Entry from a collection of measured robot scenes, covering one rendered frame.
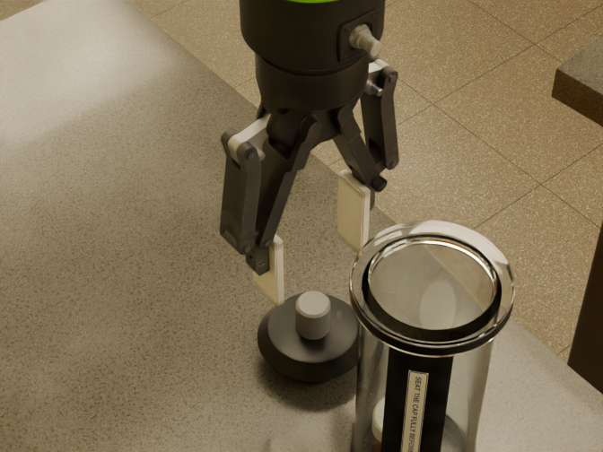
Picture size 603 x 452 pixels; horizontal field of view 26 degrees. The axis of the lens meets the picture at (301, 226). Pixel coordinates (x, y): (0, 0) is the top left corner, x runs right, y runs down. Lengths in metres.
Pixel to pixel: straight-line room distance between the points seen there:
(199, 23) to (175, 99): 1.62
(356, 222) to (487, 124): 1.72
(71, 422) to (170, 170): 0.29
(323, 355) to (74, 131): 0.39
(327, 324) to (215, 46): 1.86
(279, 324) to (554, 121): 1.72
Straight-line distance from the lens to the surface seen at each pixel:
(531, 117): 2.74
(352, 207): 0.99
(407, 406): 0.89
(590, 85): 1.37
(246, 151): 0.85
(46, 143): 1.30
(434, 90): 2.77
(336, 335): 1.07
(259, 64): 0.85
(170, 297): 1.14
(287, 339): 1.06
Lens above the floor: 1.82
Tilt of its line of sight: 47 degrees down
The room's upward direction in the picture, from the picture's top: straight up
